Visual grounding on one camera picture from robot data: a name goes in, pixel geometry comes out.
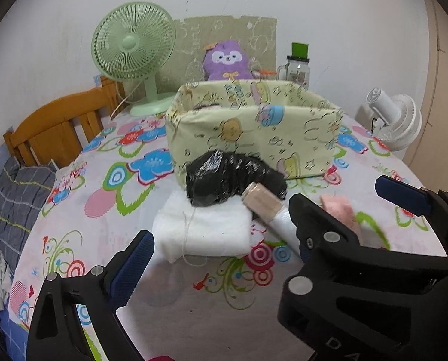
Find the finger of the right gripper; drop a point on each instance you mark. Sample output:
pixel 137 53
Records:
pixel 312 223
pixel 419 201

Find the floral tablecloth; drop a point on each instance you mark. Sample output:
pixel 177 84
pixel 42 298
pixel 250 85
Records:
pixel 198 308

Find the pink cloth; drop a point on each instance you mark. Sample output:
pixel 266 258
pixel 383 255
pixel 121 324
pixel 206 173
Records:
pixel 344 214

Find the white standing fan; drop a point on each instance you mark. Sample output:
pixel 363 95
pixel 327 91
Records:
pixel 394 120

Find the cartoon paper storage box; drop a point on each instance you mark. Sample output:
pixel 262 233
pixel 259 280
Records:
pixel 294 131

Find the grey plaid pillow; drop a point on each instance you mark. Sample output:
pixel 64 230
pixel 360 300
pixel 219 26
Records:
pixel 23 192

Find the purple plush toy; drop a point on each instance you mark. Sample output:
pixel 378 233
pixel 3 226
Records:
pixel 226 61

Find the beige door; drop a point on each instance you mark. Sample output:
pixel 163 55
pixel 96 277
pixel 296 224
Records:
pixel 427 157

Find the beige roll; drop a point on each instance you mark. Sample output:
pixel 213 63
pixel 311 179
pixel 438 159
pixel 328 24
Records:
pixel 273 212

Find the green patterned cardboard sheet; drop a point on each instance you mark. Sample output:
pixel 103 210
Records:
pixel 256 36

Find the white towel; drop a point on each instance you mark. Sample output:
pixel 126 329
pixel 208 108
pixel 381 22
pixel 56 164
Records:
pixel 221 230

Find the glass jar green lid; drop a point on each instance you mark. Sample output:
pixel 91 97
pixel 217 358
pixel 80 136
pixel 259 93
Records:
pixel 296 69

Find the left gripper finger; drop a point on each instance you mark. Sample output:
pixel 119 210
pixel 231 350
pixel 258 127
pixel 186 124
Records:
pixel 56 332

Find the small cup with scissors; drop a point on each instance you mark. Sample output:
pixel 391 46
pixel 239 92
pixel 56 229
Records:
pixel 259 73

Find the green desk fan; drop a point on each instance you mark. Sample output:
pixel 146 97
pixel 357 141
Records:
pixel 131 44

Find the black plastic bag bundle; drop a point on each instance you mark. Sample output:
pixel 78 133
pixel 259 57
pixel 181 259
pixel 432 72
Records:
pixel 216 176

